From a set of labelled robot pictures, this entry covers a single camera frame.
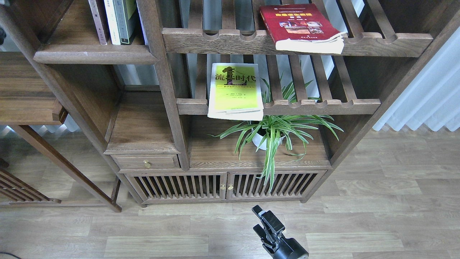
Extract grey green upright book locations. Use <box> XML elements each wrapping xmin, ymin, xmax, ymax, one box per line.
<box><xmin>114</xmin><ymin>0</ymin><xmax>138</xmax><ymax>45</ymax></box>

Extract slatted cabinet door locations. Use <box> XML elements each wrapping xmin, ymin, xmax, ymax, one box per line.
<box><xmin>226</xmin><ymin>170</ymin><xmax>326</xmax><ymax>200</ymax></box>
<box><xmin>126</xmin><ymin>173</ymin><xmax>227</xmax><ymax>204</ymax></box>

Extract wooden slatted rack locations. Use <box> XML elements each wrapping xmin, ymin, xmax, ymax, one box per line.
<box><xmin>0</xmin><ymin>159</ymin><xmax>62</xmax><ymax>205</ymax></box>

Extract dark wooden bookshelf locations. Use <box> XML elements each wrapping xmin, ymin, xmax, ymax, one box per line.
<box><xmin>1</xmin><ymin>0</ymin><xmax>459</xmax><ymax>204</ymax></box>

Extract brass drawer knob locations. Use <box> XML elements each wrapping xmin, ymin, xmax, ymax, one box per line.
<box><xmin>143</xmin><ymin>160</ymin><xmax>151</xmax><ymax>168</ymax></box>

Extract wooden side table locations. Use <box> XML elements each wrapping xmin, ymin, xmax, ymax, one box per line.
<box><xmin>1</xmin><ymin>51</ymin><xmax>121</xmax><ymax>213</ymax></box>

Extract green spider plant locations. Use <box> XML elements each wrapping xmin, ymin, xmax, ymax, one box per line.
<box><xmin>209</xmin><ymin>74</ymin><xmax>344</xmax><ymax>194</ymax></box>

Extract white plant pot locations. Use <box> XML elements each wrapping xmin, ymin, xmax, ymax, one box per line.
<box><xmin>252</xmin><ymin>128</ymin><xmax>270</xmax><ymax>150</ymax></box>

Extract red book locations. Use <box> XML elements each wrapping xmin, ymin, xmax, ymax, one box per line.
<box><xmin>260</xmin><ymin>4</ymin><xmax>345</xmax><ymax>55</ymax></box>

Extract maroon book white characters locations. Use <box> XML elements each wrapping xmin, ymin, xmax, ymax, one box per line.
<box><xmin>88</xmin><ymin>0</ymin><xmax>110</xmax><ymax>45</ymax></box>

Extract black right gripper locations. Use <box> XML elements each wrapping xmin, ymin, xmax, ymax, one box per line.
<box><xmin>252</xmin><ymin>205</ymin><xmax>309</xmax><ymax>259</ymax></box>

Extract white upright book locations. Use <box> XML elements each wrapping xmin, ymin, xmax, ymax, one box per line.
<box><xmin>104</xmin><ymin>0</ymin><xmax>121</xmax><ymax>45</ymax></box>

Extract left slatted cabinet door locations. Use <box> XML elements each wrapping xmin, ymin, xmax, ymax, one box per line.
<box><xmin>126</xmin><ymin>173</ymin><xmax>227</xmax><ymax>204</ymax></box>

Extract yellow green book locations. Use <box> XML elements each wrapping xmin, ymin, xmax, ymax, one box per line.
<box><xmin>207</xmin><ymin>63</ymin><xmax>263</xmax><ymax>121</ymax></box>

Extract small wooden drawer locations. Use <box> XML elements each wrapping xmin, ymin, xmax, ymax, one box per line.
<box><xmin>111</xmin><ymin>154</ymin><xmax>180</xmax><ymax>169</ymax></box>

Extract right slatted cabinet door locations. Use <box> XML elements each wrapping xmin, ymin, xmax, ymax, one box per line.
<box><xmin>226</xmin><ymin>170</ymin><xmax>326</xmax><ymax>200</ymax></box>

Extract white curtain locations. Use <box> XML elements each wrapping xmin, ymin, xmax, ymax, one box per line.
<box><xmin>373</xmin><ymin>29</ymin><xmax>460</xmax><ymax>131</ymax></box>

